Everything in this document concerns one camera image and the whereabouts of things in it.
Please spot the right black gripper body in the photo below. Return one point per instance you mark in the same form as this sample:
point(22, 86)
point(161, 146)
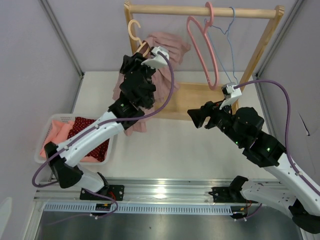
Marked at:
point(222, 119)

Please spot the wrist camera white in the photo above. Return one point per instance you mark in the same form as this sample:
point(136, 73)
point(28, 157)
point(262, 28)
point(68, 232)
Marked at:
point(231, 94)
point(160, 56)

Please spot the white plastic basket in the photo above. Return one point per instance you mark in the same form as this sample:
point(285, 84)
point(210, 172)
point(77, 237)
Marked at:
point(65, 118)

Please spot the white slotted cable duct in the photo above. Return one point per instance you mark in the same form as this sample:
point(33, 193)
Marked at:
point(128, 208)

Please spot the blue hanger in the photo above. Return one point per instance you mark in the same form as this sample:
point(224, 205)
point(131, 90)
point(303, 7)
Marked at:
point(226, 33)

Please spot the beige wooden hanger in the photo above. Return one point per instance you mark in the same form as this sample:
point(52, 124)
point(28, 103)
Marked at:
point(136, 43)

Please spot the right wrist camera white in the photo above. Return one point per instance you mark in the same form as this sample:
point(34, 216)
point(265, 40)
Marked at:
point(231, 94)

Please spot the red polka dot cloth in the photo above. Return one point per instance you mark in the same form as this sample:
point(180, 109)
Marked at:
point(98, 154)

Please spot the aluminium mounting rail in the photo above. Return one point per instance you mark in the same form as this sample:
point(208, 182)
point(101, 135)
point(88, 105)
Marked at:
point(158, 190)

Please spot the salmon orange cloth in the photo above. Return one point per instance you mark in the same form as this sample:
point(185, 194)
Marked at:
point(58, 134)

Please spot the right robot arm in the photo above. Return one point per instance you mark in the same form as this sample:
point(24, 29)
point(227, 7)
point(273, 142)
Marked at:
point(244, 128)

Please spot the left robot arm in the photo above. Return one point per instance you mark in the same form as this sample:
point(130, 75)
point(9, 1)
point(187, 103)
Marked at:
point(64, 158)

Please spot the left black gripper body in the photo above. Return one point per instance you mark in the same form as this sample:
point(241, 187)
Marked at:
point(147, 72)

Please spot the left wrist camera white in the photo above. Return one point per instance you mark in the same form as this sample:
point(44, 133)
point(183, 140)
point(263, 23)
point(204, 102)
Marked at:
point(160, 56)

